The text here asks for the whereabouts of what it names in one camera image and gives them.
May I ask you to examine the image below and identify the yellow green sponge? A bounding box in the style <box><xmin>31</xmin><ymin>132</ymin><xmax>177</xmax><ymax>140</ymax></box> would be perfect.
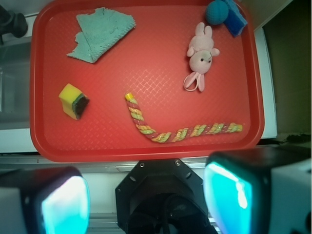
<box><xmin>58</xmin><ymin>83</ymin><xmax>90</xmax><ymax>120</ymax></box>

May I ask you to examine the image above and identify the teal textured ball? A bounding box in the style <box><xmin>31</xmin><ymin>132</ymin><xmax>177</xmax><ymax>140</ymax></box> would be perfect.
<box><xmin>205</xmin><ymin>0</ymin><xmax>229</xmax><ymax>25</ymax></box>

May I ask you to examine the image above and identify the grey sink faucet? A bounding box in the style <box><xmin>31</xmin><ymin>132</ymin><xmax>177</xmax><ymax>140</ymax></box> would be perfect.
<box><xmin>0</xmin><ymin>5</ymin><xmax>28</xmax><ymax>45</ymax></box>

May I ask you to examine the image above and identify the multicolour twisted rope toy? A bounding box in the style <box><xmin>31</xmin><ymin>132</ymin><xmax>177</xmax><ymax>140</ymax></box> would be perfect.
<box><xmin>125</xmin><ymin>93</ymin><xmax>243</xmax><ymax>144</ymax></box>

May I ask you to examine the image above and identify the red plastic tray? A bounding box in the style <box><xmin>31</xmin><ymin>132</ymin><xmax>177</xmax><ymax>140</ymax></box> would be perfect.
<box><xmin>30</xmin><ymin>0</ymin><xmax>264</xmax><ymax>162</ymax></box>

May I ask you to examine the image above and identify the pink plush bunny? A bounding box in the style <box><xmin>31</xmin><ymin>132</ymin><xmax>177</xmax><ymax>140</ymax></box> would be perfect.
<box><xmin>183</xmin><ymin>22</ymin><xmax>220</xmax><ymax>92</ymax></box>

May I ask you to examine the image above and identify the gripper black sensor left finger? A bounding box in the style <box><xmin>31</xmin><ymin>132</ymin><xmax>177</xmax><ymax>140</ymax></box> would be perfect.
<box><xmin>0</xmin><ymin>166</ymin><xmax>90</xmax><ymax>234</ymax></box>

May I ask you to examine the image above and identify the gripper black sensor right finger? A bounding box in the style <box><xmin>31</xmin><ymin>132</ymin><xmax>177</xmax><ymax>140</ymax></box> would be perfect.
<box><xmin>203</xmin><ymin>146</ymin><xmax>312</xmax><ymax>234</ymax></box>

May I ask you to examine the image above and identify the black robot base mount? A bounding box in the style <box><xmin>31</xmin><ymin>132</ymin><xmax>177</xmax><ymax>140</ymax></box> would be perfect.
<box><xmin>115</xmin><ymin>159</ymin><xmax>217</xmax><ymax>234</ymax></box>

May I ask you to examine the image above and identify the blue sponge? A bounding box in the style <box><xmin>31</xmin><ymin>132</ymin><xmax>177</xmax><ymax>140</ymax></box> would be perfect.
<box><xmin>223</xmin><ymin>0</ymin><xmax>248</xmax><ymax>37</ymax></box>

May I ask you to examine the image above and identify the grey sink basin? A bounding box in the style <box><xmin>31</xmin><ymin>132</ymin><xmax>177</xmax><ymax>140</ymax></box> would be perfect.
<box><xmin>0</xmin><ymin>37</ymin><xmax>31</xmax><ymax>130</ymax></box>

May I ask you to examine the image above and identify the teal terry cloth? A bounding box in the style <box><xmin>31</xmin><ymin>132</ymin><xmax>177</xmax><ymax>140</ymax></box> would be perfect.
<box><xmin>67</xmin><ymin>7</ymin><xmax>136</xmax><ymax>63</ymax></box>

